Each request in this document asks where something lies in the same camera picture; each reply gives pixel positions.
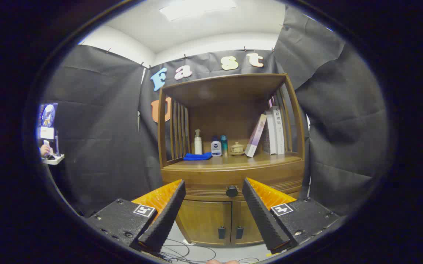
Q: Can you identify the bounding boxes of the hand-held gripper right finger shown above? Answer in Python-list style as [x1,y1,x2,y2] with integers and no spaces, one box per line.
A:
[242,177,341,254]

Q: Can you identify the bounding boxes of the white book with black print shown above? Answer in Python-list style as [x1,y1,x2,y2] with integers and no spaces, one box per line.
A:
[272,106,285,155]

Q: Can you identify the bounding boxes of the leaning purple white book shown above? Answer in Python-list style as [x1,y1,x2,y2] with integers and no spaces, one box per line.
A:
[245,114,268,158]

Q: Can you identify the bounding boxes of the computer monitor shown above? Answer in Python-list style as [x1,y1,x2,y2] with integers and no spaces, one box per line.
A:
[37,103,59,140]

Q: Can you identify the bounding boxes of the white pump bottle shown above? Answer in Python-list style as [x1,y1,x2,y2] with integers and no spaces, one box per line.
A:
[194,129,203,155]

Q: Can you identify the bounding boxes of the white desk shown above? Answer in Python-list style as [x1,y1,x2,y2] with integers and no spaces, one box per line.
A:
[42,154,65,165]

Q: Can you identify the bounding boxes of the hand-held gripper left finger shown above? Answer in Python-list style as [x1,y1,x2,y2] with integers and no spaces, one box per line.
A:
[85,179,187,253]

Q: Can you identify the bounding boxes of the wooden countertop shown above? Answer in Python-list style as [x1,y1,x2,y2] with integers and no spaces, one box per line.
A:
[164,152,303,171]

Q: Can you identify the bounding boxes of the wooden cabinet door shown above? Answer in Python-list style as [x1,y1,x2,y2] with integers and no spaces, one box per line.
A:
[177,200,233,245]
[231,192,300,245]

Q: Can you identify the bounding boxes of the floor cables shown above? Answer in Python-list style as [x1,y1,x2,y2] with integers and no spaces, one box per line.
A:
[160,238,260,264]

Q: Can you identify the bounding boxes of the grey patterned book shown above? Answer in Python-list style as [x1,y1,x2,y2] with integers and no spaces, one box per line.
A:
[263,125,271,154]

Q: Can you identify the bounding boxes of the wooden drawer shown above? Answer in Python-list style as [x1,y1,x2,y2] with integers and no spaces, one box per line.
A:
[161,168,305,201]

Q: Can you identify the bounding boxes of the plain white book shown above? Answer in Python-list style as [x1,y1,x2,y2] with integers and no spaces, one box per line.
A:
[266,111,276,154]

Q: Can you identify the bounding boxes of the white lotion bottle blue cap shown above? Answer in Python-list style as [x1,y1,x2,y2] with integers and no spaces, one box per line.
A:
[211,136,222,157]

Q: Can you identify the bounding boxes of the blue folded cloth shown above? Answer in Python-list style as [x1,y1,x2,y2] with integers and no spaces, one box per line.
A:
[183,152,213,161]

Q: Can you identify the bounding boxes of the wooden cabinet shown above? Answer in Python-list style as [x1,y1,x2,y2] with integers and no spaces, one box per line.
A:
[157,73,306,247]

